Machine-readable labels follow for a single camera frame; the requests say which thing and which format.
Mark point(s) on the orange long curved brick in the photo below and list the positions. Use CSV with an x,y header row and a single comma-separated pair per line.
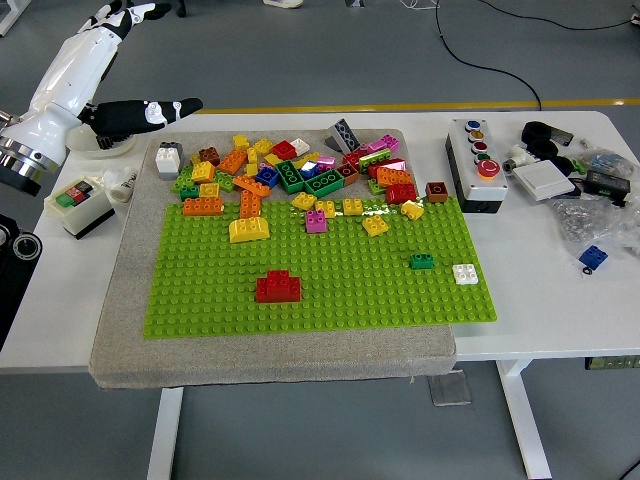
x,y
251,185

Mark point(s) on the small clear-lidded black box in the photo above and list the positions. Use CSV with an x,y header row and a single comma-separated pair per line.
x,y
563,136

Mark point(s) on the white shoe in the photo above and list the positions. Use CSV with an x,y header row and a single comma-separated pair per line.
x,y
282,3

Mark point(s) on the grey floor fixture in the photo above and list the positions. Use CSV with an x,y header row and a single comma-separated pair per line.
x,y
355,3

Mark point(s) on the white square brick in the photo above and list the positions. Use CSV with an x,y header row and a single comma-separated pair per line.
x,y
300,145
465,275

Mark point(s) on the dark grey brick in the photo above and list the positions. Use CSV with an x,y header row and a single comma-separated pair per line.
x,y
330,142

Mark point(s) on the pink brick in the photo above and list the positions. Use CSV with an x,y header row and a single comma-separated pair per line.
x,y
376,147
326,162

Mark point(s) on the small dark green brick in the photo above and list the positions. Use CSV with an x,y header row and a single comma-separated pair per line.
x,y
189,193
421,261

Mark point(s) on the black chair caster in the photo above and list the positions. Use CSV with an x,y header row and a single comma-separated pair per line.
x,y
181,7

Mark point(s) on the white and grey brick stack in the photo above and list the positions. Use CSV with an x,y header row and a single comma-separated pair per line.
x,y
167,161

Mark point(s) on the green studded baseplate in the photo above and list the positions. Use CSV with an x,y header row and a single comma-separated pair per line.
x,y
350,301

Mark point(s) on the white pushbutton control box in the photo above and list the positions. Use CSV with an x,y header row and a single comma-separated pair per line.
x,y
481,190

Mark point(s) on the clear bag blue parts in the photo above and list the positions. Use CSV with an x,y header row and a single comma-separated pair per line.
x,y
606,161

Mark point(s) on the grey metal floor plate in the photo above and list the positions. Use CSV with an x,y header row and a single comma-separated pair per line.
x,y
449,390

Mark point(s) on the black metal gears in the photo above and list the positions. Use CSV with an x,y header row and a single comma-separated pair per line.
x,y
106,143

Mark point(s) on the small yellow brick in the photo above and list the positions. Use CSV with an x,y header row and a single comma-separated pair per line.
x,y
252,155
262,147
240,141
272,160

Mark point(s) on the glossy red brick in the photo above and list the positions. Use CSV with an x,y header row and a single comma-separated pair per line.
x,y
400,194

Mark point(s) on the lime green long brick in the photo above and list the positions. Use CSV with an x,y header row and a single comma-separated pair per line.
x,y
372,160

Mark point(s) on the white cylinder metal tip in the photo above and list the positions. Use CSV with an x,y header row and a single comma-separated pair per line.
x,y
519,159

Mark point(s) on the white printed tube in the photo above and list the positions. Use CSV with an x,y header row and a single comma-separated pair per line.
x,y
124,188

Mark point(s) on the red two-by-four brick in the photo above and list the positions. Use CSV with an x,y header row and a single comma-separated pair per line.
x,y
267,295

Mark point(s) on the orange two-by-four brick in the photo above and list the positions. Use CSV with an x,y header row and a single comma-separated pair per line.
x,y
232,161
393,177
250,204
203,207

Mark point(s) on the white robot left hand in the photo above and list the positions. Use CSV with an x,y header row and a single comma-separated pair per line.
x,y
70,75

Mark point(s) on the yellow arched brick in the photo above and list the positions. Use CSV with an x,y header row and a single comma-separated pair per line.
x,y
248,230

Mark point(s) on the long red sloped brick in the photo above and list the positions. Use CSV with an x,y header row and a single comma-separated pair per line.
x,y
388,166

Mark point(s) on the brown hollow brick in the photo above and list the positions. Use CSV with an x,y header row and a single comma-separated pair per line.
x,y
347,174

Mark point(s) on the white flat wall switch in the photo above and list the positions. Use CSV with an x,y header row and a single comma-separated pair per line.
x,y
544,181

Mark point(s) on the light grey studded brick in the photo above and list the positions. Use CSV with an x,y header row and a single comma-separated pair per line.
x,y
346,134

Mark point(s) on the white red-green switch box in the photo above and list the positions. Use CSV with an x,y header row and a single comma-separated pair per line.
x,y
81,218

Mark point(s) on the white table leg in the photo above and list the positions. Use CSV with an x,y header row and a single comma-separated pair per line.
x,y
526,430
164,436

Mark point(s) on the white furniture frame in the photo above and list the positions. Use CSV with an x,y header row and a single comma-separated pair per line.
x,y
10,20

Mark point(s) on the brown square brick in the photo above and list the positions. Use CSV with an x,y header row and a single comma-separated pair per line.
x,y
435,192
209,156

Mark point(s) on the green plastic connector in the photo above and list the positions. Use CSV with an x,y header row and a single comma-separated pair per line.
x,y
579,166

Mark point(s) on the clear bag of screws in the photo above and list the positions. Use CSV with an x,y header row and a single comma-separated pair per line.
x,y
579,220

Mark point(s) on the white plastic bowl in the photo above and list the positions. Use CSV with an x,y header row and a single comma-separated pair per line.
x,y
82,145

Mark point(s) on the yellow square brick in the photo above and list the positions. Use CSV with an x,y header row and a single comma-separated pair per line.
x,y
352,207
202,172
374,226
412,210
303,201
325,209
209,190

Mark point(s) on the green hollow brick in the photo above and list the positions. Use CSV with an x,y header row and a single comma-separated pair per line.
x,y
326,191
293,187

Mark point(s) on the black power adapter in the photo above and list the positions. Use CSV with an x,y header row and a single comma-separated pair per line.
x,y
606,184

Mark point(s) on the black rubber tire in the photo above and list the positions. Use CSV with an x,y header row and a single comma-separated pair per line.
x,y
531,149
570,165
525,133

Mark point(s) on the blue square brick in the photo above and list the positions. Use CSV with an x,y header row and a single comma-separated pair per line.
x,y
308,170
267,177
593,255

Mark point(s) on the red square brick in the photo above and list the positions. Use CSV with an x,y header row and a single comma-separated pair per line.
x,y
278,280
353,159
283,150

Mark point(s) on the grey-brown fabric mat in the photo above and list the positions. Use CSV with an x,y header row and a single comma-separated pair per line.
x,y
277,360

